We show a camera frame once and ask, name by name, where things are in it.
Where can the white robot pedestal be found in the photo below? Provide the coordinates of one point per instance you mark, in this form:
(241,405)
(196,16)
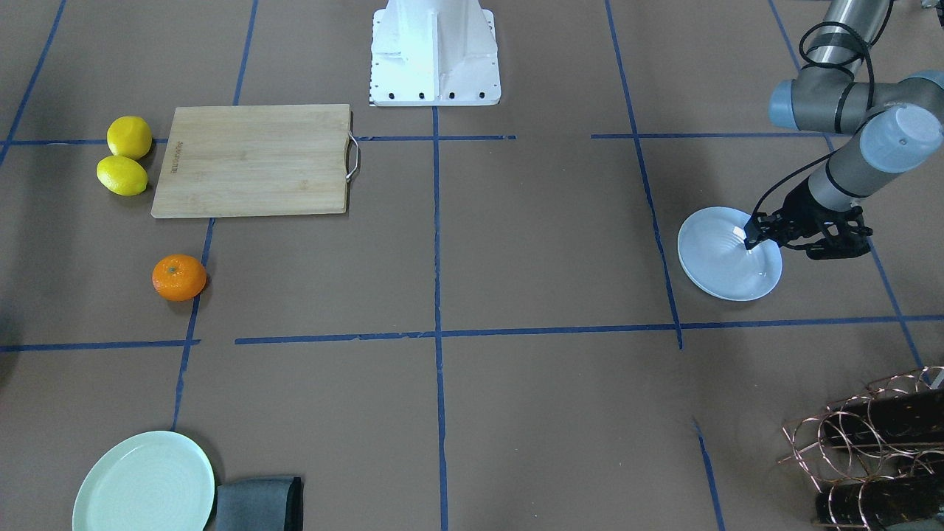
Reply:
(434,53)

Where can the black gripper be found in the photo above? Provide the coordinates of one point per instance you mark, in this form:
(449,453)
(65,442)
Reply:
(794,209)

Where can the bamboo cutting board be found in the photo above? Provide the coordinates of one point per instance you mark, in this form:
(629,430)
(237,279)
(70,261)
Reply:
(236,161)

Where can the yellow lemon near board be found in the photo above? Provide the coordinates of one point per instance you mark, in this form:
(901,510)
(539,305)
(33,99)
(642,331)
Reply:
(122,176)

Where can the dark wine bottle middle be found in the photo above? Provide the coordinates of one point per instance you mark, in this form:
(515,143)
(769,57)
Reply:
(907,422)

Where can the dark wine bottle lower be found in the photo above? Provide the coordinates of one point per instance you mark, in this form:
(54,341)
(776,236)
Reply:
(912,502)

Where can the light green plate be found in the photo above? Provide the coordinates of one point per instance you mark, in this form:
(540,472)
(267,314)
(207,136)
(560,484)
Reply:
(157,480)

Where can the light blue plate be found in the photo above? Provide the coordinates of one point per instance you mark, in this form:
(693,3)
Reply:
(713,254)

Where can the yellow lemon far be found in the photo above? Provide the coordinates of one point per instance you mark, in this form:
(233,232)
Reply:
(129,137)

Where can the orange fruit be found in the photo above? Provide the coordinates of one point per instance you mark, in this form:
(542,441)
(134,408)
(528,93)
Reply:
(179,277)

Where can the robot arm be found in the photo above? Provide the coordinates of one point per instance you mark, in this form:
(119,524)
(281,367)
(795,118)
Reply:
(891,129)

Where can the dark grey folded cloth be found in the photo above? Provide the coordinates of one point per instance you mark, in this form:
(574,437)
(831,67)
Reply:
(261,503)

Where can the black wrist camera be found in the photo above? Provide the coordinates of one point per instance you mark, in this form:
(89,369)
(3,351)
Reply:
(844,235)

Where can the copper wire bottle rack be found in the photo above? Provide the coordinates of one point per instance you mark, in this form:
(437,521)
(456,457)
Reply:
(875,458)

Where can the dark wine bottle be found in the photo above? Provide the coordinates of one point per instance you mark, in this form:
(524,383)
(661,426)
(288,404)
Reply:
(907,422)
(912,502)

